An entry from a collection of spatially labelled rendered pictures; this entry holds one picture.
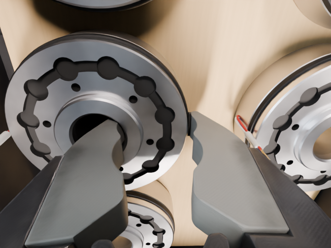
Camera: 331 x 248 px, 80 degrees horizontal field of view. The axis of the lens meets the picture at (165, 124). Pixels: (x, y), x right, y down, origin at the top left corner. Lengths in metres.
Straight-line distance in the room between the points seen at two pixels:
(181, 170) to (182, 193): 0.03
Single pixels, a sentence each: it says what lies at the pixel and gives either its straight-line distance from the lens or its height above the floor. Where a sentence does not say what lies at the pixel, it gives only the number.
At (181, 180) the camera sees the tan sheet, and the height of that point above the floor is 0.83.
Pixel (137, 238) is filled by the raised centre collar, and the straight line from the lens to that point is 0.19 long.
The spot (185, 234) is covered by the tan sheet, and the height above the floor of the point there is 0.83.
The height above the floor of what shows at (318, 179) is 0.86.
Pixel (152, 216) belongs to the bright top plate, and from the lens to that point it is 0.17.
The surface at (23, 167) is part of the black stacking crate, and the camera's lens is 0.19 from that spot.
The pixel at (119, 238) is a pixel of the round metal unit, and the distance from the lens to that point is 0.22.
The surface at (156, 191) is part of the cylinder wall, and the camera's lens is 0.18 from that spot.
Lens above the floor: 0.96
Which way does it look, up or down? 59 degrees down
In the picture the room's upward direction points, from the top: 174 degrees clockwise
